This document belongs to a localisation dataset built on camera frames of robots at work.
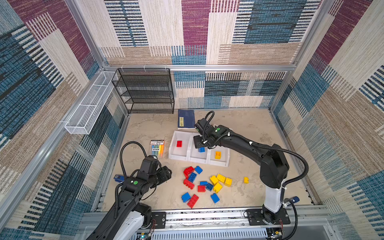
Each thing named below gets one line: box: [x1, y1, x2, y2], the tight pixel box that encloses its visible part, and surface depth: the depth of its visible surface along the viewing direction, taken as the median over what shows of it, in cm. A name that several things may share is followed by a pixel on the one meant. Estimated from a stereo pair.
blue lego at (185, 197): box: [181, 192, 191, 203], surface depth 80 cm
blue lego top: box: [195, 165, 203, 175], surface depth 91 cm
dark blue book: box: [178, 109, 196, 129], surface depth 117 cm
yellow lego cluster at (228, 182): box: [224, 177, 233, 187], surface depth 84 cm
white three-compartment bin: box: [168, 130, 230, 168], surface depth 93 cm
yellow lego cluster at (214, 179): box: [210, 175, 219, 185], surface depth 86 cm
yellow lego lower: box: [213, 182, 223, 193], surface depth 83 cm
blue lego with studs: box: [188, 172, 197, 183], surface depth 88 cm
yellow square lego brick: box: [215, 151, 222, 160], surface depth 94 cm
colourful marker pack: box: [150, 139, 165, 158], surface depth 101 cm
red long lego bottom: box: [187, 194, 199, 209], surface depth 79 cm
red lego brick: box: [176, 140, 183, 148], surface depth 101 cm
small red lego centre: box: [197, 185, 206, 193], surface depth 85 cm
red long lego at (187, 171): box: [183, 166, 195, 179], surface depth 87 cm
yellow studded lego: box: [216, 173, 227, 183], surface depth 87 cm
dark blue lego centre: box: [205, 182, 214, 192], surface depth 85 cm
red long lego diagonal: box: [183, 179, 195, 190], surface depth 85 cm
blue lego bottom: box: [210, 193, 220, 204], surface depth 81 cm
